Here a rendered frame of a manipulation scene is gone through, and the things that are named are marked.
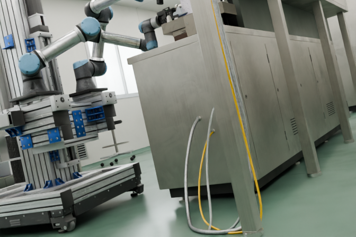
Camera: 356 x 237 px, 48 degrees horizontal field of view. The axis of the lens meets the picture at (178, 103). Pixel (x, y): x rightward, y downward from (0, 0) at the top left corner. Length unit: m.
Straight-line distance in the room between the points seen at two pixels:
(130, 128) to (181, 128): 5.09
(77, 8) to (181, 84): 5.08
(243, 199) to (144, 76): 1.07
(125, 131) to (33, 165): 4.41
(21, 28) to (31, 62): 0.50
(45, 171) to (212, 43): 1.67
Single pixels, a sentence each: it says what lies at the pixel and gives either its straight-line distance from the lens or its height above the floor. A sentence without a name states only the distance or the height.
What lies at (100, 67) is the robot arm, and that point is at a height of 0.98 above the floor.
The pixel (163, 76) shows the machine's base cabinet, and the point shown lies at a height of 0.73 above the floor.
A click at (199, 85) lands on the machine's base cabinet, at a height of 0.63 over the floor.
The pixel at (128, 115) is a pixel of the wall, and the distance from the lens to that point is 7.31.
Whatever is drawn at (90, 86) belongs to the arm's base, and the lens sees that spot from 2.93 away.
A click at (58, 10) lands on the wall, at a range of 6.80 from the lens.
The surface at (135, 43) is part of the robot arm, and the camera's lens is 2.69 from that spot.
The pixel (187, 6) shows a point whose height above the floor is 1.13.
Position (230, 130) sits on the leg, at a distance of 1.50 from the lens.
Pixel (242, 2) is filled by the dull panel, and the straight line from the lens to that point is 2.39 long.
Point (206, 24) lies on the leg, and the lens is 1.53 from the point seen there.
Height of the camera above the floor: 0.50
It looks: 2 degrees up
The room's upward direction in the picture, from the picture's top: 13 degrees counter-clockwise
